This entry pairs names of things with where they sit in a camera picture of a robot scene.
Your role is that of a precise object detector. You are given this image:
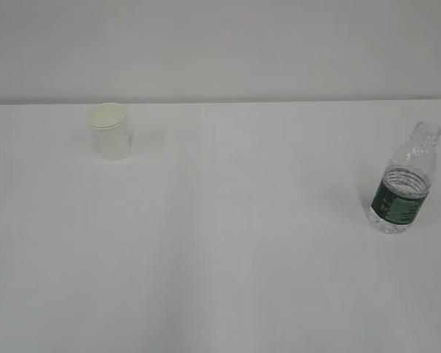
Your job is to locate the white paper cup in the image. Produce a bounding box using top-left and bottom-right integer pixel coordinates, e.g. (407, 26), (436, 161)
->
(87, 103), (131, 160)

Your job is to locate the clear green-label water bottle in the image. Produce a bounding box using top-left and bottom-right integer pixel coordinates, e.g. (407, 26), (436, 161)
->
(367, 121), (441, 234)

